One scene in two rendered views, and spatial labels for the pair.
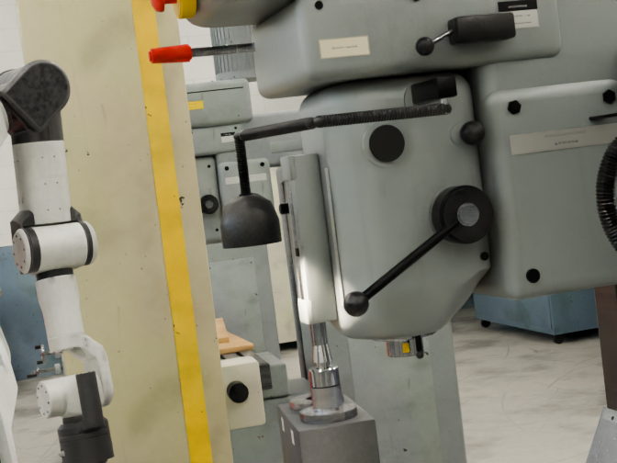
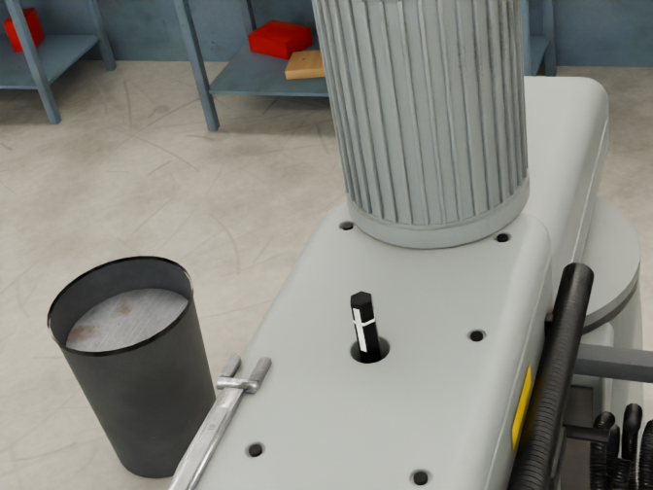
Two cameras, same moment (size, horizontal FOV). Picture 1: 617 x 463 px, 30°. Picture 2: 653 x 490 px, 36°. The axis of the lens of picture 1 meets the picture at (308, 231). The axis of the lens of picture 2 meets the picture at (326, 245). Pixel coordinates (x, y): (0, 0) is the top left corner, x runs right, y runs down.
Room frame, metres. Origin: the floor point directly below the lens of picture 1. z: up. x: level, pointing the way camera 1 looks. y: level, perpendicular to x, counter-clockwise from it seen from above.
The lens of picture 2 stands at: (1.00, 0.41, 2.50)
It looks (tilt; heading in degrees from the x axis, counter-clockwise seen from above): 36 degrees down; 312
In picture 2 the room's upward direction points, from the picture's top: 11 degrees counter-clockwise
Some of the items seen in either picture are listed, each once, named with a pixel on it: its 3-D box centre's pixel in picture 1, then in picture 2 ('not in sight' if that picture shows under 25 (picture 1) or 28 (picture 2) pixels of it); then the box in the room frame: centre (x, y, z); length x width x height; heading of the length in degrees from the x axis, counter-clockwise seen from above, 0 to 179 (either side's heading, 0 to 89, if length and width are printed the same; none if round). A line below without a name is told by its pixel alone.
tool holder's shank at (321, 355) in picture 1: (319, 332); not in sight; (1.74, 0.00, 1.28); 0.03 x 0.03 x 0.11
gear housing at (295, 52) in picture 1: (400, 40); not in sight; (1.46, -0.15, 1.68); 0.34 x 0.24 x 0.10; 106
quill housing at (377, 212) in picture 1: (391, 207); not in sight; (1.45, -0.11, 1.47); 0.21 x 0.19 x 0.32; 16
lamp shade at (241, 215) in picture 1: (249, 219); not in sight; (1.37, 0.07, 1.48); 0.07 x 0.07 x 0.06
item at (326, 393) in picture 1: (326, 390); not in sight; (1.74, 0.00, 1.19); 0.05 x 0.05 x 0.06
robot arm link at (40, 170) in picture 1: (46, 206); not in sight; (1.99, 0.45, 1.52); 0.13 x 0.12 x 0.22; 123
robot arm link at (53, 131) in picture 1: (30, 105); not in sight; (2.02, 0.46, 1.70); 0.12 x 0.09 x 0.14; 35
